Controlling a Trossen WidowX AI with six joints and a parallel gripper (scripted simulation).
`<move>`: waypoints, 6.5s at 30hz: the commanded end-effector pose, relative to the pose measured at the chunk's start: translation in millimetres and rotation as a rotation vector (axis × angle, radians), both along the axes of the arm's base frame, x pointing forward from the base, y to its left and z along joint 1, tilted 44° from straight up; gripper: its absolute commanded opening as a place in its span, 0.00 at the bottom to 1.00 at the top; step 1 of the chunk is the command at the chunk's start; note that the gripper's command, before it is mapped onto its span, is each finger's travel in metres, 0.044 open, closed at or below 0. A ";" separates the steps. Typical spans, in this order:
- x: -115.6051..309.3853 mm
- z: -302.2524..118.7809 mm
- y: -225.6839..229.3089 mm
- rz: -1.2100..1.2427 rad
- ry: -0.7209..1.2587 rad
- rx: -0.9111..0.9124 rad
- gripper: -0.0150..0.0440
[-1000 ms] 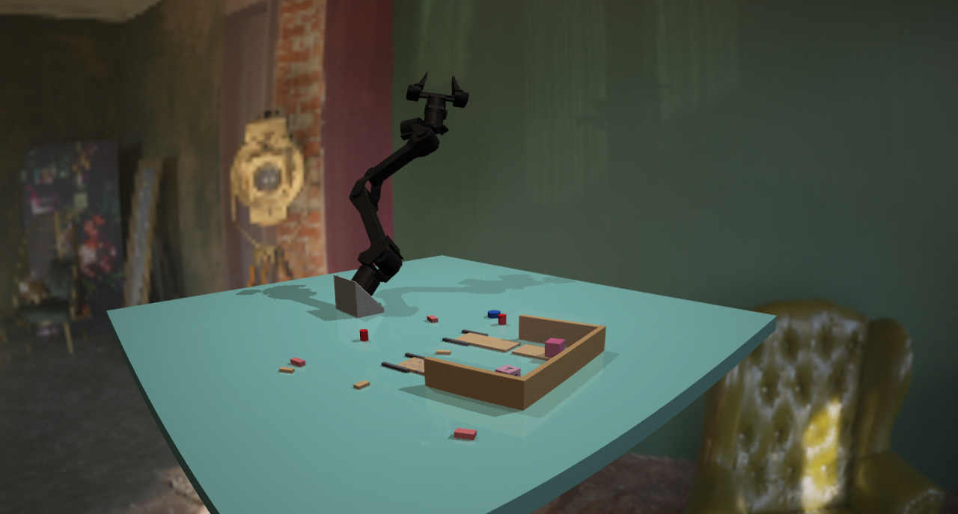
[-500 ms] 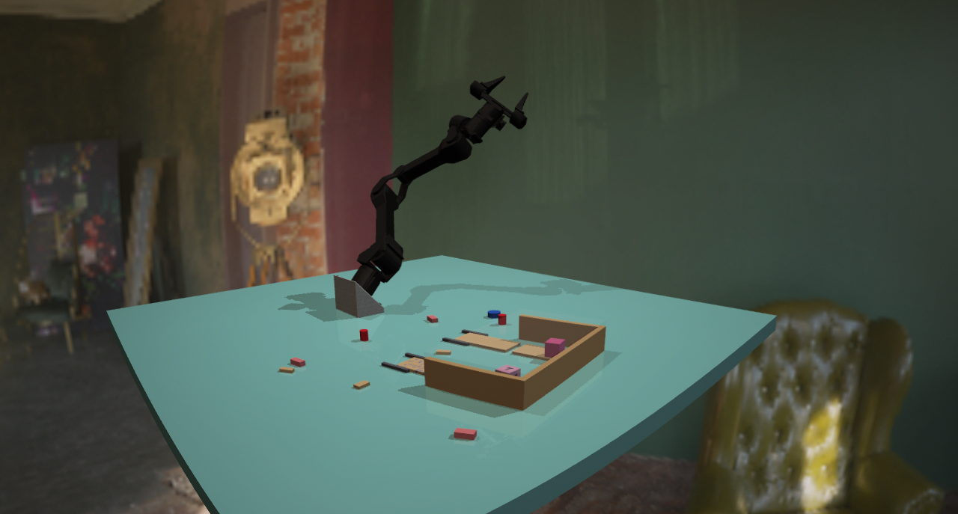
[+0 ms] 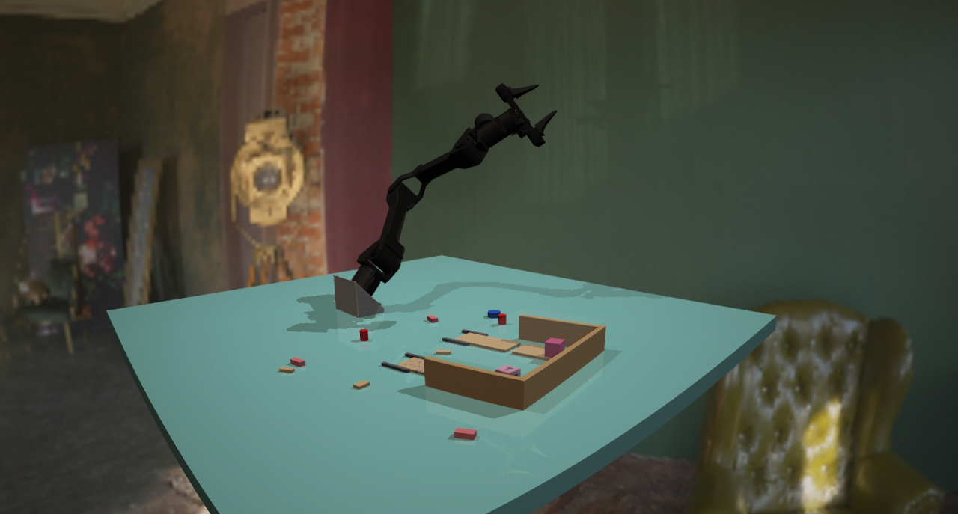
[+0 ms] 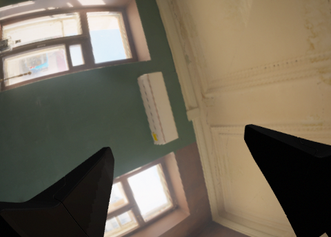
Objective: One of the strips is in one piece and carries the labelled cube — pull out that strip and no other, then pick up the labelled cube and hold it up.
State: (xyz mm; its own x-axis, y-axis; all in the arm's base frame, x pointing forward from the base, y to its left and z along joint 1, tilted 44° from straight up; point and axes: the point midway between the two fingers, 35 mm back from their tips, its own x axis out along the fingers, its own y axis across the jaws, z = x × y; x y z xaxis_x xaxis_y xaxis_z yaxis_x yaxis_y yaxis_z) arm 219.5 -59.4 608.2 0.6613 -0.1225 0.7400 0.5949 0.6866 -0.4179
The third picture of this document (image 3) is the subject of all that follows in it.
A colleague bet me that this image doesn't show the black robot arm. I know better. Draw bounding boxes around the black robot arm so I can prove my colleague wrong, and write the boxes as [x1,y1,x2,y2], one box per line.
[351,113,503,296]

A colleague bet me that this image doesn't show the tan wooden strip with blue dots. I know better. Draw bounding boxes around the tan wooden strip with blue dots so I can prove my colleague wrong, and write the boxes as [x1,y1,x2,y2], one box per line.
[396,357,424,375]

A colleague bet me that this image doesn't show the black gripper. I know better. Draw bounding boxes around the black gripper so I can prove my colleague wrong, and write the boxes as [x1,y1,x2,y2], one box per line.
[492,83,557,147]

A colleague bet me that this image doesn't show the brown open-top wooden box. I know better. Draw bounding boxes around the brown open-top wooden box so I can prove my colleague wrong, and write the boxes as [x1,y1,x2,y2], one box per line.
[423,309,607,411]

